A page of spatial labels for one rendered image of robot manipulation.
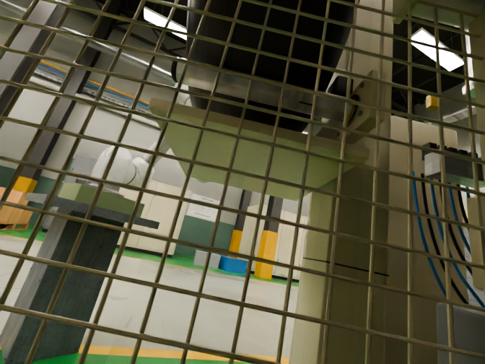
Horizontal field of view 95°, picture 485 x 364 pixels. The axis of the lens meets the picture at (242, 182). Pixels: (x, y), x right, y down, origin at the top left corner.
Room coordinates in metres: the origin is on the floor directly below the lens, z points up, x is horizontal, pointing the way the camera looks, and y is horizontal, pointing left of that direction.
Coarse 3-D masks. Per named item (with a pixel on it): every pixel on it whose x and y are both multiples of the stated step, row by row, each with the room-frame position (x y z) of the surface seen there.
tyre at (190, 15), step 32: (192, 0) 0.30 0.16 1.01; (224, 0) 0.27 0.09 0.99; (256, 0) 0.27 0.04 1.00; (288, 0) 0.26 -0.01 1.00; (320, 0) 0.26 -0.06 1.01; (352, 0) 0.27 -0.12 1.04; (192, 32) 0.33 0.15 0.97; (224, 32) 0.30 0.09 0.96; (256, 32) 0.30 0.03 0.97; (320, 32) 0.29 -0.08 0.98; (224, 64) 0.35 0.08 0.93; (192, 96) 0.46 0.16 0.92; (224, 96) 0.41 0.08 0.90; (288, 128) 0.46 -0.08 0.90
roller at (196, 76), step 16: (176, 64) 0.33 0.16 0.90; (208, 64) 0.33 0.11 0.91; (176, 80) 0.36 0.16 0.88; (192, 80) 0.35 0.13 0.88; (208, 80) 0.34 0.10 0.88; (224, 80) 0.34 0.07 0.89; (240, 80) 0.33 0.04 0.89; (272, 80) 0.34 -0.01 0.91; (240, 96) 0.36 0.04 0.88; (256, 96) 0.35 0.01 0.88; (272, 96) 0.34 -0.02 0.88; (288, 96) 0.34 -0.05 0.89; (304, 96) 0.34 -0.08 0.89; (320, 96) 0.34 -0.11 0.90; (304, 112) 0.36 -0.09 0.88; (320, 112) 0.35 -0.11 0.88; (336, 112) 0.35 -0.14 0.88; (352, 112) 0.34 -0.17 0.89
